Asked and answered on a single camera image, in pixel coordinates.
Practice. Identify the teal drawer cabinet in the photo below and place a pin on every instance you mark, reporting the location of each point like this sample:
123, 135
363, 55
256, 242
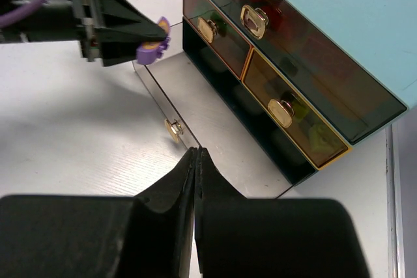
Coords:
379, 35

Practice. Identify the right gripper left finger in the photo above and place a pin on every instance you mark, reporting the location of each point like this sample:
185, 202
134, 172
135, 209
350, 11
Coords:
148, 235

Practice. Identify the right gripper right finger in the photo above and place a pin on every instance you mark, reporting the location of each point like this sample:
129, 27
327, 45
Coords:
241, 237

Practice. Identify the purple lego brick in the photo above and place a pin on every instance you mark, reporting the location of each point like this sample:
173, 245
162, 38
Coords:
149, 52

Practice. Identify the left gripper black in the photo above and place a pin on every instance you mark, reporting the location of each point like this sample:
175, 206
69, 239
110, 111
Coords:
120, 28

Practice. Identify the lime rectangular lego brick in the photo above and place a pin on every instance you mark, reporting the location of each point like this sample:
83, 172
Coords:
322, 139

